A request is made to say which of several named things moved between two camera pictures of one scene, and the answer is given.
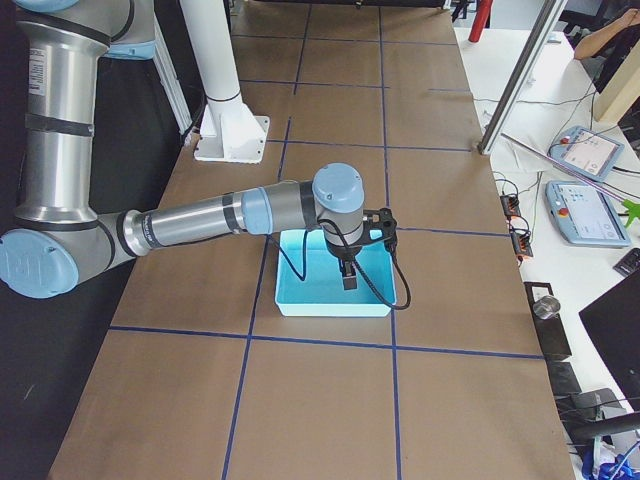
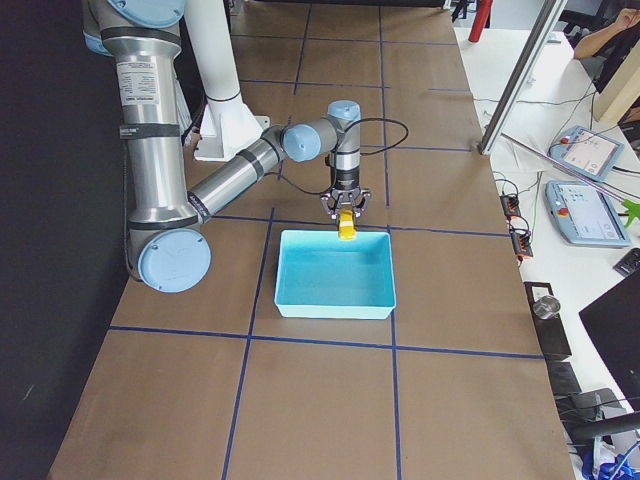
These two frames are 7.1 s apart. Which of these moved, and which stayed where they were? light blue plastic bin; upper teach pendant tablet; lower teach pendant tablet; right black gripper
Moved: right black gripper
Stayed: lower teach pendant tablet; upper teach pendant tablet; light blue plastic bin
